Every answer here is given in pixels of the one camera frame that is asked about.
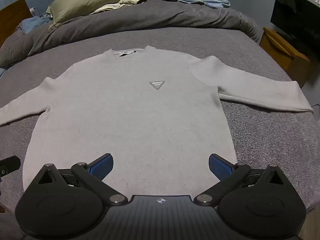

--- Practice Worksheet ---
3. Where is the grey bed cover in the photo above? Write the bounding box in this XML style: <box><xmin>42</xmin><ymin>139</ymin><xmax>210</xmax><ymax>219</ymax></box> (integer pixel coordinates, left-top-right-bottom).
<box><xmin>0</xmin><ymin>25</ymin><xmax>320</xmax><ymax>213</ymax></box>

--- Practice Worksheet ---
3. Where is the white towel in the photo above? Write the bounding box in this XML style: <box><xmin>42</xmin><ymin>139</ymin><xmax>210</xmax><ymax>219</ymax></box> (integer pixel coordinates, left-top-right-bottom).
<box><xmin>0</xmin><ymin>45</ymin><xmax>314</xmax><ymax>198</ymax></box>

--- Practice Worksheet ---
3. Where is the wooden television stand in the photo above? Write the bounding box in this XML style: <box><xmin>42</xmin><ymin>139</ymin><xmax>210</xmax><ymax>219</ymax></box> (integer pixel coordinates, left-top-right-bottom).
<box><xmin>260</xmin><ymin>27</ymin><xmax>312</xmax><ymax>88</ymax></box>

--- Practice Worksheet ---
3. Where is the light blue cloth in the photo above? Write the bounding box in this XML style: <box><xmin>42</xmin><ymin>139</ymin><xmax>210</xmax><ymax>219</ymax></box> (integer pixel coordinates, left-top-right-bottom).
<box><xmin>16</xmin><ymin>12</ymin><xmax>54</xmax><ymax>34</ymax></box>

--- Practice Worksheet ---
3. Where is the black television screen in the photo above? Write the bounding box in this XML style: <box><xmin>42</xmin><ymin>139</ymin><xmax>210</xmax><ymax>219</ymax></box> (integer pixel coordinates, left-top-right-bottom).
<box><xmin>270</xmin><ymin>0</ymin><xmax>320</xmax><ymax>63</ymax></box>

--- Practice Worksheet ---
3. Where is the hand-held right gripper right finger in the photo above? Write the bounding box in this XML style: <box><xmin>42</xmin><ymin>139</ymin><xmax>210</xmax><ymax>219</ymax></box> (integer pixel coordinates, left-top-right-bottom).
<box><xmin>196</xmin><ymin>153</ymin><xmax>288</xmax><ymax>207</ymax></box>

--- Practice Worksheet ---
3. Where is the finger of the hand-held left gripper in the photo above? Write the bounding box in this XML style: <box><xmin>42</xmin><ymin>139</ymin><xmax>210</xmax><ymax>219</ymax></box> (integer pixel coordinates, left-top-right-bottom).
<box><xmin>0</xmin><ymin>156</ymin><xmax>21</xmax><ymax>178</ymax></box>

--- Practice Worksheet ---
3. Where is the dark grey duvet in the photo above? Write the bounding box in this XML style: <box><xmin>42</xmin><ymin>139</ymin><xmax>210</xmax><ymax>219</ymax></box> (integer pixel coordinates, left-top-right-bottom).
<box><xmin>0</xmin><ymin>0</ymin><xmax>263</xmax><ymax>67</ymax></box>

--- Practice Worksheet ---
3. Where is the olive green pillow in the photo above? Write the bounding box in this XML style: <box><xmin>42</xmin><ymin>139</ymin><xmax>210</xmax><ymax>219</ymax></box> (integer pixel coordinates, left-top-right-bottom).
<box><xmin>49</xmin><ymin>0</ymin><xmax>147</xmax><ymax>28</ymax></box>

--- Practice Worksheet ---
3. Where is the cream cloth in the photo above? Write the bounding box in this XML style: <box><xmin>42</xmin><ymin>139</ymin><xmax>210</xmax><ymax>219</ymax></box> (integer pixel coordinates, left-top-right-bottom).
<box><xmin>92</xmin><ymin>0</ymin><xmax>148</xmax><ymax>14</ymax></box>

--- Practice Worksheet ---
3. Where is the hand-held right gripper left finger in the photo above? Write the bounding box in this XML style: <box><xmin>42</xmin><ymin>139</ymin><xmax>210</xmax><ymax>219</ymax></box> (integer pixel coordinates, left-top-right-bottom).
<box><xmin>35</xmin><ymin>153</ymin><xmax>128</xmax><ymax>205</ymax></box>

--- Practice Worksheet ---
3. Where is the wooden headboard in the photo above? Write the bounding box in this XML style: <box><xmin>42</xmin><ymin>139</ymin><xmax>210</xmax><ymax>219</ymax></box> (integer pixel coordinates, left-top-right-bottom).
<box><xmin>0</xmin><ymin>0</ymin><xmax>33</xmax><ymax>47</ymax></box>

